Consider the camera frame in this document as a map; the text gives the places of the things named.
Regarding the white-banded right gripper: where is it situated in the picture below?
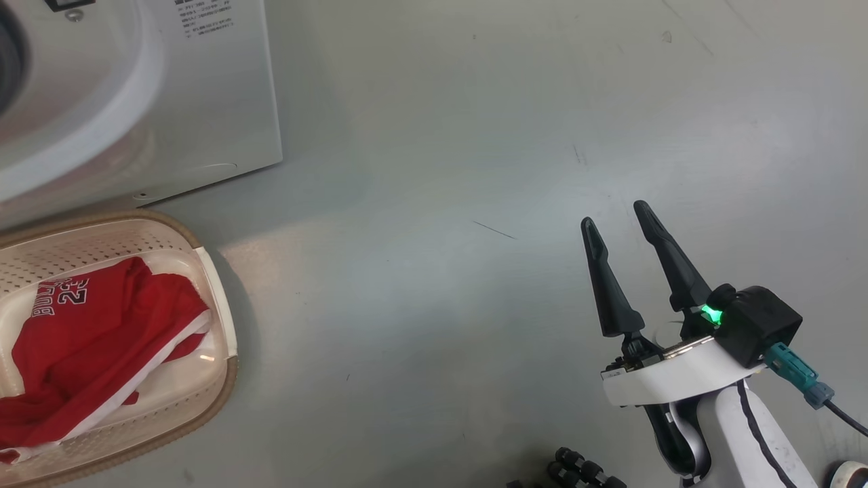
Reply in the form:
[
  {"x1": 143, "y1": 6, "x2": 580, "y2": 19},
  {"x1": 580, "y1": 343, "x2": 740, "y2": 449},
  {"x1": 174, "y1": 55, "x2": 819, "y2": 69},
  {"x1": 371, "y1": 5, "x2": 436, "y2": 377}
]
[{"x1": 580, "y1": 200, "x2": 767, "y2": 407}]

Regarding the cream perforated laundry basket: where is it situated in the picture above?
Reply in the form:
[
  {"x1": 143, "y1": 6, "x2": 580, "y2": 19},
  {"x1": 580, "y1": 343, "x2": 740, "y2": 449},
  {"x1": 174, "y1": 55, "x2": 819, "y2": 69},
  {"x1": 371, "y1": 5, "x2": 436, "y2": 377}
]
[{"x1": 0, "y1": 209, "x2": 239, "y2": 488}]

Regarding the right teal-plug camera cable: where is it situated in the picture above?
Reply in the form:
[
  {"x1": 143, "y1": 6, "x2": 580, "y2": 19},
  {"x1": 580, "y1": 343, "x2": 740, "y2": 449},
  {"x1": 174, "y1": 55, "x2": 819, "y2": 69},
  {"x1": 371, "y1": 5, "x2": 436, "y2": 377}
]
[{"x1": 763, "y1": 342, "x2": 868, "y2": 438}]

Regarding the red basketball jersey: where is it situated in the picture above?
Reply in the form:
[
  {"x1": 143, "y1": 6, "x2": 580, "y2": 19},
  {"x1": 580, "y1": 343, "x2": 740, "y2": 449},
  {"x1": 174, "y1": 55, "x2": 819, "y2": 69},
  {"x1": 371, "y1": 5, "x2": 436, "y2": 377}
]
[{"x1": 0, "y1": 256, "x2": 212, "y2": 465}]

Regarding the white front-load washing machine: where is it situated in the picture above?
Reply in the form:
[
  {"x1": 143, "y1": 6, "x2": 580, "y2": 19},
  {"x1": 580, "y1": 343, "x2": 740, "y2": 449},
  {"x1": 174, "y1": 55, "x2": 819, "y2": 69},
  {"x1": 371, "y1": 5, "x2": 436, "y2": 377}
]
[{"x1": 0, "y1": 0, "x2": 284, "y2": 204}]

